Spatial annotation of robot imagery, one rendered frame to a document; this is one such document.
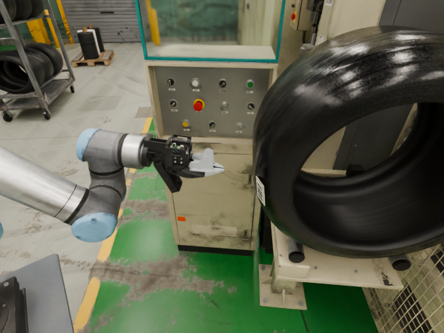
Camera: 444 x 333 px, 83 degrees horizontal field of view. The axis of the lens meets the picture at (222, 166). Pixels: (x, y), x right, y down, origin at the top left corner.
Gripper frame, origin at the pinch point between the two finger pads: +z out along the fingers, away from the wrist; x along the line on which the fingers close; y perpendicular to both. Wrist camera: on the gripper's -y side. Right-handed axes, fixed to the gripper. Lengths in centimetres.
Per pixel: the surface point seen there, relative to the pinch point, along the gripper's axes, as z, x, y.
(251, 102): 9, 55, -1
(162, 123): -32, 56, -18
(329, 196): 38.9, 13.5, -14.0
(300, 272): 27.8, -10.6, -24.4
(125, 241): -61, 57, -119
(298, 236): 22.3, -11.3, -8.4
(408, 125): 68, 38, 6
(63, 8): -567, 826, -80
